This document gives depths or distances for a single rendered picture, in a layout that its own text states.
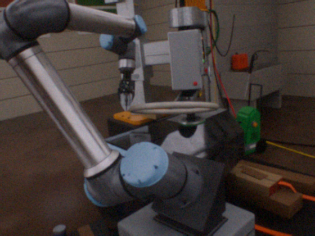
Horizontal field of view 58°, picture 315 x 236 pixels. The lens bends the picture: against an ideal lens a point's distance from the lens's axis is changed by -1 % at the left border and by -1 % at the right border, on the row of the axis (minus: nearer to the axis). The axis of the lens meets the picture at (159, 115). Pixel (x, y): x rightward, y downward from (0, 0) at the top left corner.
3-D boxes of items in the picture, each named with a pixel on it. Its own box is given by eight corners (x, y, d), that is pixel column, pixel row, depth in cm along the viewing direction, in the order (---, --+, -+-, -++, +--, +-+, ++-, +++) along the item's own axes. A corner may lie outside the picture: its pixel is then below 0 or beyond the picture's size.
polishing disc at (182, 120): (210, 118, 224) (210, 117, 224) (193, 126, 210) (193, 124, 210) (189, 115, 239) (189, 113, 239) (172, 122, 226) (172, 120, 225)
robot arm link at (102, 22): (24, -24, 75) (143, 12, 135) (-2, 1, 80) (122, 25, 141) (41, 16, 75) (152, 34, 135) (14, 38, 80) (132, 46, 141)
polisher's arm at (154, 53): (114, 70, 293) (111, 45, 286) (129, 66, 323) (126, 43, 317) (183, 66, 264) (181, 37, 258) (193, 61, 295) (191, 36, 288)
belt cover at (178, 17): (183, 32, 288) (182, 16, 283) (208, 30, 282) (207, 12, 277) (163, 33, 198) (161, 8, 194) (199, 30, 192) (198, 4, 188)
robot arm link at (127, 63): (117, 63, 152) (135, 64, 155) (117, 72, 152) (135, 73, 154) (119, 58, 144) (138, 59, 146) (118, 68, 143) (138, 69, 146)
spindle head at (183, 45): (180, 85, 246) (175, 32, 234) (206, 84, 240) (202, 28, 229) (172, 94, 212) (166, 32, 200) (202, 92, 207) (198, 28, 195)
